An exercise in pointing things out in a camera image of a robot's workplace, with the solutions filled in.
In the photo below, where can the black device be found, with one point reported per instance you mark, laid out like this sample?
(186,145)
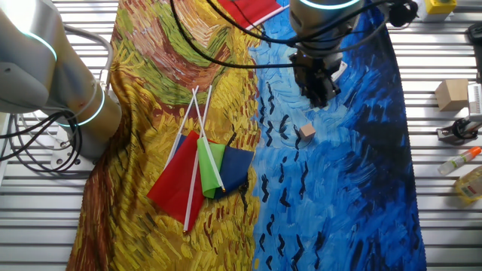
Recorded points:
(476,34)

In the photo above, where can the white box green push button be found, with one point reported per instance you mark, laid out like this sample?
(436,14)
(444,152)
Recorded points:
(340,71)

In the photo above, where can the yellow oil bottle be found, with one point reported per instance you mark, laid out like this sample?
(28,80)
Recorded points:
(470,186)

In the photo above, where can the dark blue flag white stick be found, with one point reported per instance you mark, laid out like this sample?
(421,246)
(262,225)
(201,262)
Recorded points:
(235,169)

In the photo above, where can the ribbed silver camera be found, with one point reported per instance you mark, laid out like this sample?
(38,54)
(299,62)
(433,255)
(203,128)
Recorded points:
(475,101)

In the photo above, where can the clear spray bottle orange cap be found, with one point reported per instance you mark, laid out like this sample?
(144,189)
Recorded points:
(455,162)

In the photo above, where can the large red flag white stick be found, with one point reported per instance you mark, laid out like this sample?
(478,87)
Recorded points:
(248,9)

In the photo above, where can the black clamp camera mount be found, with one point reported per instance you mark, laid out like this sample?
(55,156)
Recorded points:
(460,130)

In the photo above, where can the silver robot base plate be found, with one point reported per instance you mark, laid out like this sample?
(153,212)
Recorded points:
(60,158)

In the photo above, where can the small red flag white stick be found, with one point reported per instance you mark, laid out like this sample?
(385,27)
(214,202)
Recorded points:
(173,188)

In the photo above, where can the small green flag white stick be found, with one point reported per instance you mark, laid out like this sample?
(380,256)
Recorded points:
(206,177)

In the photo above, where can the yellow emergency stop box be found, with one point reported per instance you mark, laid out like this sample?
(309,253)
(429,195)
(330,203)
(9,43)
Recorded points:
(440,7)

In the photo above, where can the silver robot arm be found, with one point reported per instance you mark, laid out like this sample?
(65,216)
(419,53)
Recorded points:
(37,56)

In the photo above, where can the brown cardboard box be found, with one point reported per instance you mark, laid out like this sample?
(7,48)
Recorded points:
(452,96)

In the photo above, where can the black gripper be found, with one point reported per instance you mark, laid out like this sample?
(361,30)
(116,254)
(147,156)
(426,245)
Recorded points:
(314,71)

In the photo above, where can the small wooden block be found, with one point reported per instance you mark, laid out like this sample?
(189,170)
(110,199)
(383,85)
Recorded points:
(307,132)

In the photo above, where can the painted blue yellow tablecloth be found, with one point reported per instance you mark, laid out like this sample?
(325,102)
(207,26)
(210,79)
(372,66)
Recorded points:
(339,188)

